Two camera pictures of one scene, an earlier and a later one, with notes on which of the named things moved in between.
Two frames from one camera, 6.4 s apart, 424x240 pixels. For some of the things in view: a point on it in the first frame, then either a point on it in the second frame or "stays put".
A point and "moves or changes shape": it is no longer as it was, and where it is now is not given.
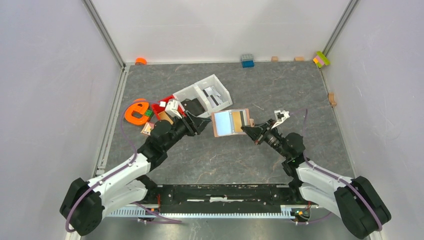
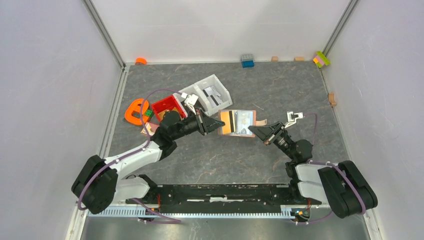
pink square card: (147, 128) stays put
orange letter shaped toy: (139, 105) stays put
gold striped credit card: (237, 121) to (228, 117)
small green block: (149, 113) stays put
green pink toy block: (320, 59) stays put
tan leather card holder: (229, 122) moves or changes shape
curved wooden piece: (332, 100) stays put
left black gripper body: (188, 128) to (199, 122)
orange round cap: (140, 60) stays put
